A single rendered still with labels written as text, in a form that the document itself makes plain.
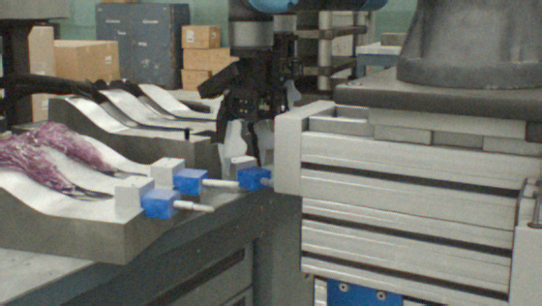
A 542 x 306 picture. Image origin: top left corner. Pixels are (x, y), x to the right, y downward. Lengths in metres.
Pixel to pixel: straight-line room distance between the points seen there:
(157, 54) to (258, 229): 6.96
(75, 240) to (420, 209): 0.42
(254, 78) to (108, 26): 7.56
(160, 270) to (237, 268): 0.25
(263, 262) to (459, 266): 0.64
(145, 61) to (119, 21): 0.65
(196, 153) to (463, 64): 0.55
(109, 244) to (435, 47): 0.45
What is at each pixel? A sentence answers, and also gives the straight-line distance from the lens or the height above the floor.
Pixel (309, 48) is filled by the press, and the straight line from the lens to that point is 6.32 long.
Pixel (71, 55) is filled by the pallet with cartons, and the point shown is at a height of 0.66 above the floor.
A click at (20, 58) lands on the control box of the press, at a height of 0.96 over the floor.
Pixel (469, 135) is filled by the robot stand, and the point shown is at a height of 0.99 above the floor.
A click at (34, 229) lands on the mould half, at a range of 0.85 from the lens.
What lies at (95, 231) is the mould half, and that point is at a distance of 0.80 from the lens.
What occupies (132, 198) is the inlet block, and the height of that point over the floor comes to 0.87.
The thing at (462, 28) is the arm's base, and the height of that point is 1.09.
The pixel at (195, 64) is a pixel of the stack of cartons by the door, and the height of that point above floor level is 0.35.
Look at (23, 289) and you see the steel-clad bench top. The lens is 0.76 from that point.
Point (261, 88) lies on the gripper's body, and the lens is 0.98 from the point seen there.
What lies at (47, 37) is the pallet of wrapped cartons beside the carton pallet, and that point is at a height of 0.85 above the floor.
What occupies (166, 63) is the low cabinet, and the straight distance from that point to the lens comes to 8.05.
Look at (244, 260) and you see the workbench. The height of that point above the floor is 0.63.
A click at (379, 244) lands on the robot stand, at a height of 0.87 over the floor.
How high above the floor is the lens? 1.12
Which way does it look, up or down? 10 degrees down
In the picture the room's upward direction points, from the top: straight up
